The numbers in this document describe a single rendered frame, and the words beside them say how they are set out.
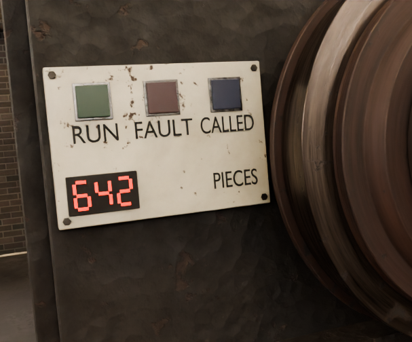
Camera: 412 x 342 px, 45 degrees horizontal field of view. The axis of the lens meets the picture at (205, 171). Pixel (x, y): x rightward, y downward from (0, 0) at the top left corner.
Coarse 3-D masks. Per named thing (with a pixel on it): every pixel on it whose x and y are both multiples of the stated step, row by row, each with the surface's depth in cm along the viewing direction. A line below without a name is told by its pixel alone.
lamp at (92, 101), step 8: (80, 88) 55; (88, 88) 56; (96, 88) 56; (104, 88) 56; (80, 96) 55; (88, 96) 56; (96, 96) 56; (104, 96) 56; (80, 104) 55; (88, 104) 56; (96, 104) 56; (104, 104) 56; (80, 112) 55; (88, 112) 56; (96, 112) 56; (104, 112) 56
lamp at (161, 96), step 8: (152, 88) 58; (160, 88) 58; (168, 88) 58; (152, 96) 58; (160, 96) 58; (168, 96) 59; (176, 96) 59; (152, 104) 58; (160, 104) 58; (168, 104) 59; (176, 104) 59; (152, 112) 58; (160, 112) 58; (168, 112) 59
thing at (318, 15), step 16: (336, 0) 58; (320, 16) 58; (304, 32) 57; (288, 64) 56; (288, 80) 56; (272, 112) 57; (272, 128) 56; (272, 144) 56; (272, 160) 56; (272, 176) 57; (288, 208) 57; (288, 224) 57; (304, 256) 58; (320, 272) 58; (336, 288) 59; (352, 304) 60
